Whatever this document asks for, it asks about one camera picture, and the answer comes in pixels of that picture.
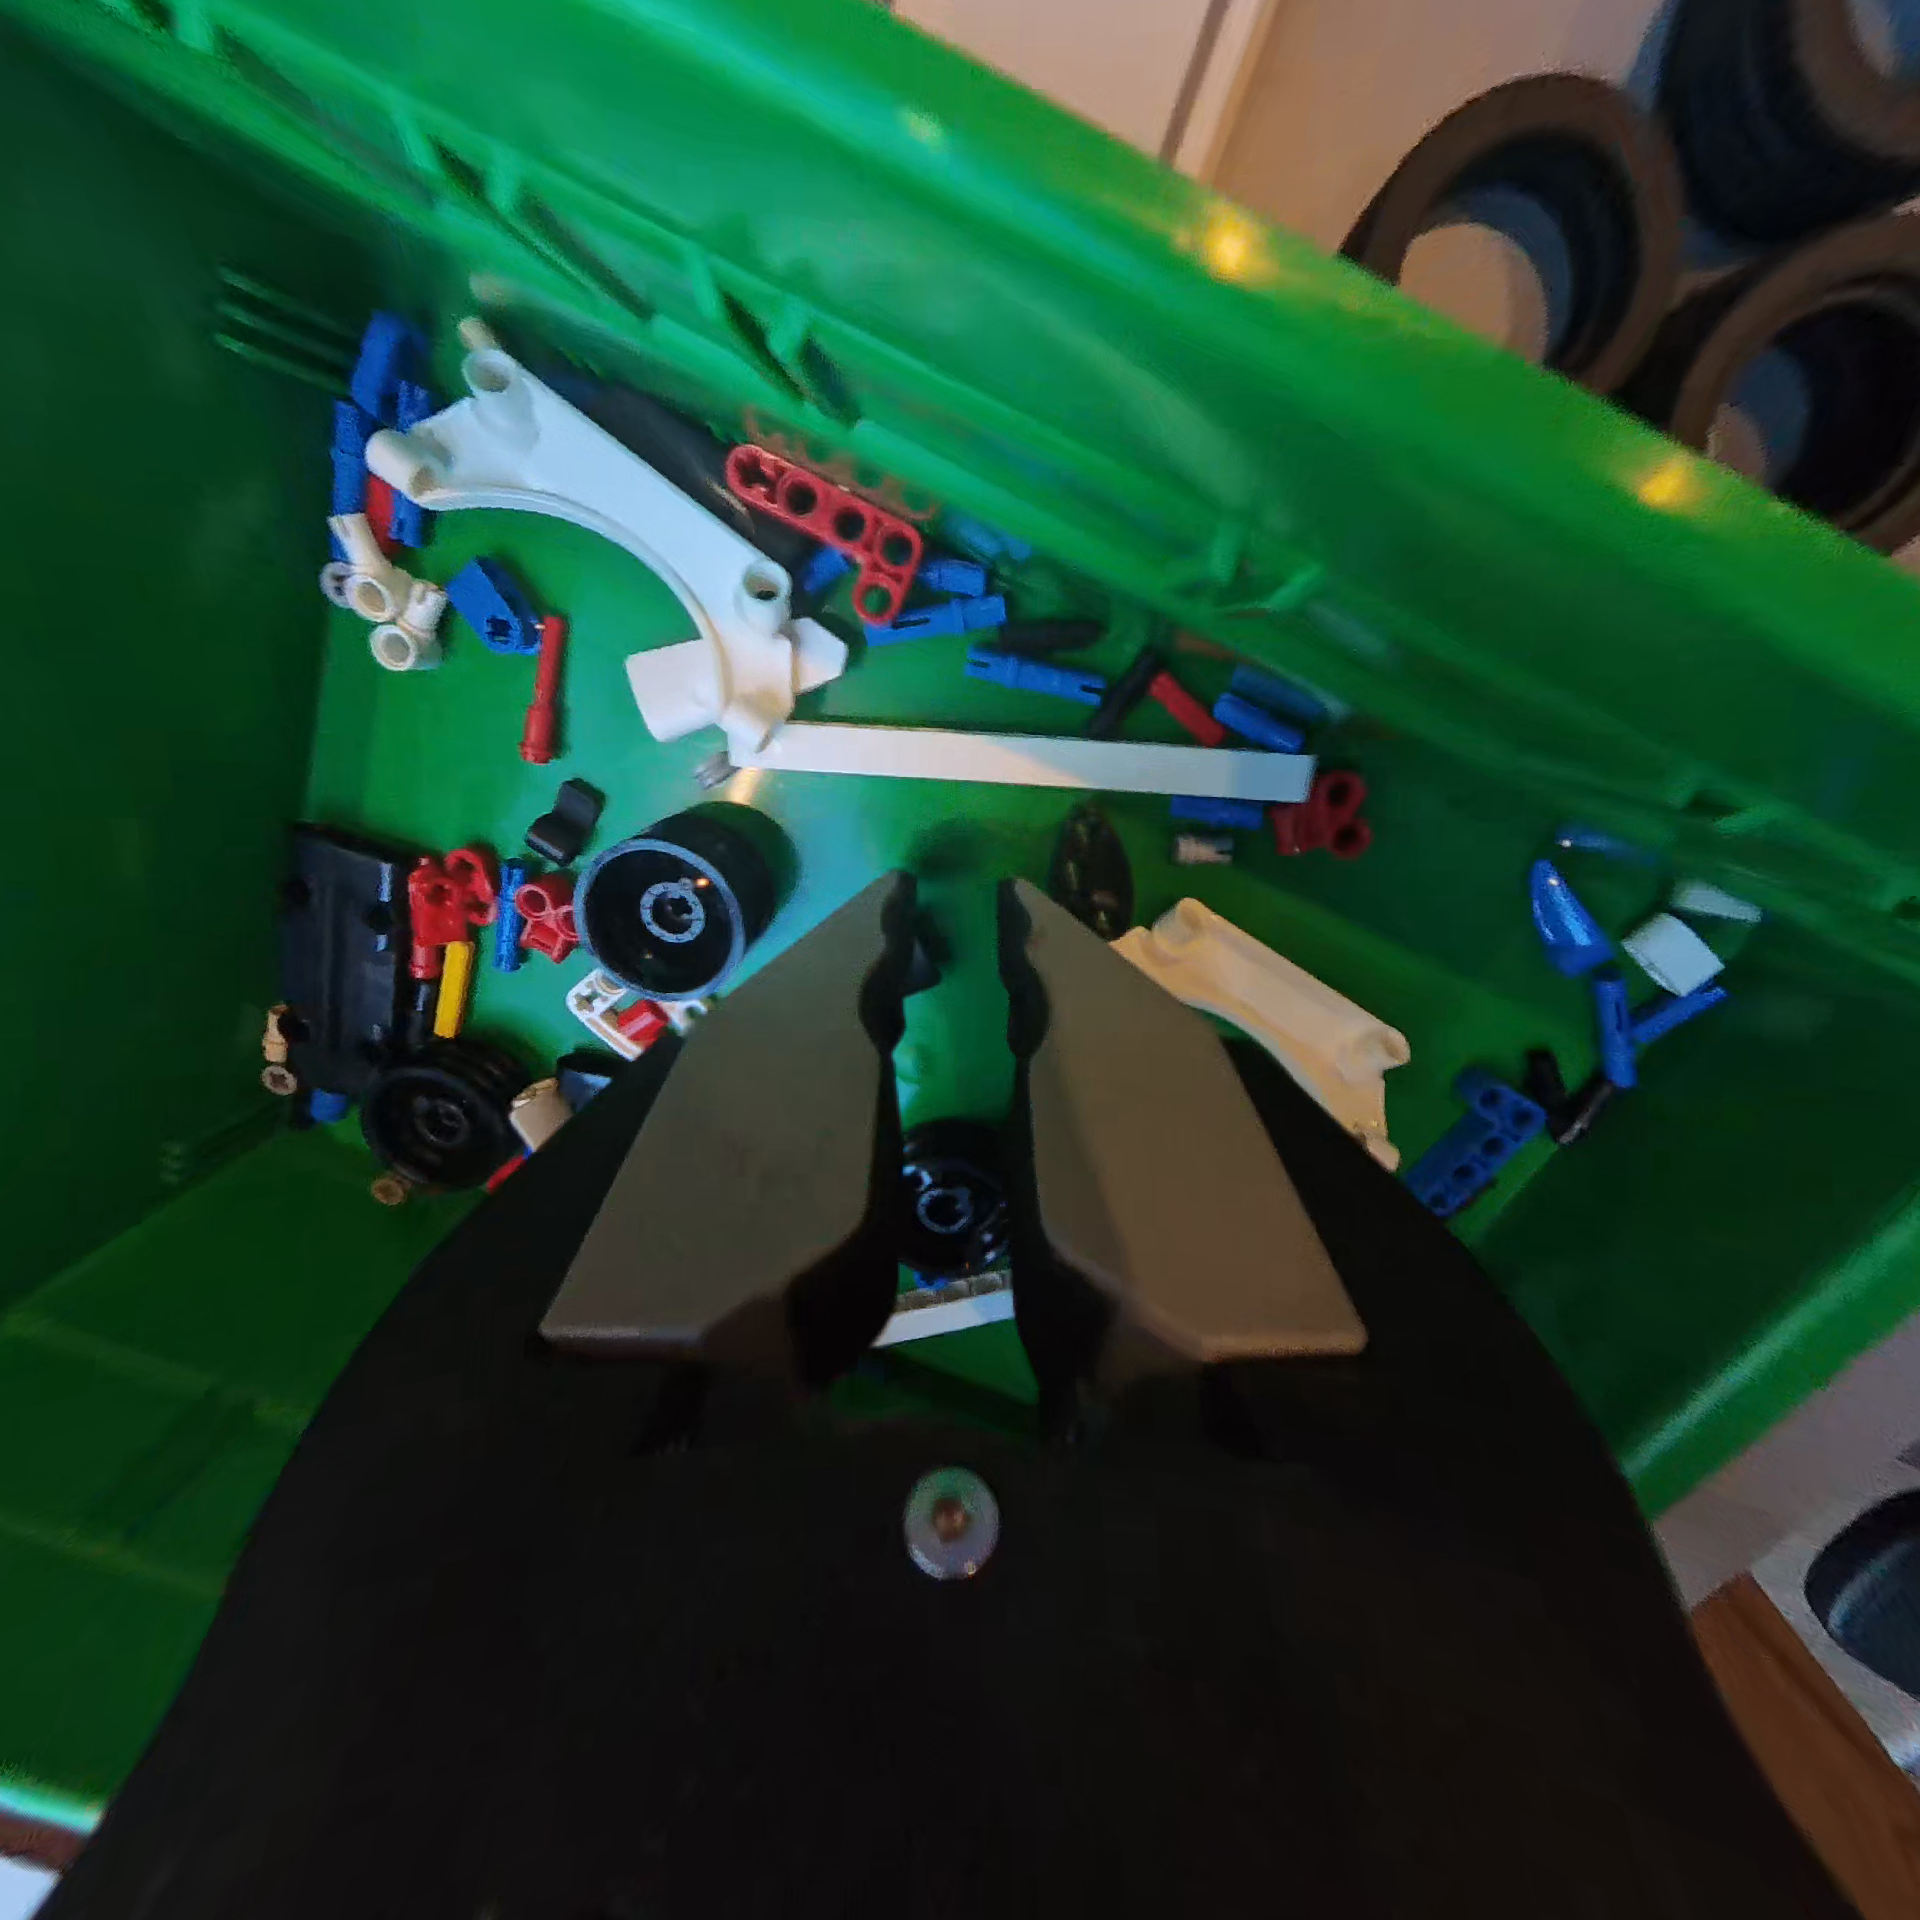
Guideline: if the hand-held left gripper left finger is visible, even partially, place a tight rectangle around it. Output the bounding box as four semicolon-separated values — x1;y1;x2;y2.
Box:
537;872;923;1386

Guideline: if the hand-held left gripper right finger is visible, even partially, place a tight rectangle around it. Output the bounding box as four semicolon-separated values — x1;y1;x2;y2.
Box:
1000;882;1369;1431

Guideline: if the black toy wheel rim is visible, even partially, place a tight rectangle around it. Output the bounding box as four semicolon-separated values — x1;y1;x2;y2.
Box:
573;803;784;1001
360;1043;530;1197
900;1119;1019;1280

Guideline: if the pile of small toy bricks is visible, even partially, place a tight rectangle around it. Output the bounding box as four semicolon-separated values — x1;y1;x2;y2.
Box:
262;307;1764;1353

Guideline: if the green plastic bin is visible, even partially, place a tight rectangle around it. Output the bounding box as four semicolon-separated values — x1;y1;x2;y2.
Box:
0;0;1920;1841

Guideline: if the long white toy beam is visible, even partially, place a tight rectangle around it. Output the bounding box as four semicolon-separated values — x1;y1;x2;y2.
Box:
731;721;1318;804

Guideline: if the white toy arch piece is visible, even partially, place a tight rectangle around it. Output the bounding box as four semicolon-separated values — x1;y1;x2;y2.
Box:
364;345;852;754

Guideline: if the dark rounded object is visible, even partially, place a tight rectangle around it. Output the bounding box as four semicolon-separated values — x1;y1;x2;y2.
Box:
1803;1489;1920;1701

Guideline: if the black toy tire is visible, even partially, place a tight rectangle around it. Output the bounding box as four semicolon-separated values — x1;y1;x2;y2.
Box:
1342;75;1683;394
1658;0;1920;243
1670;218;1920;557

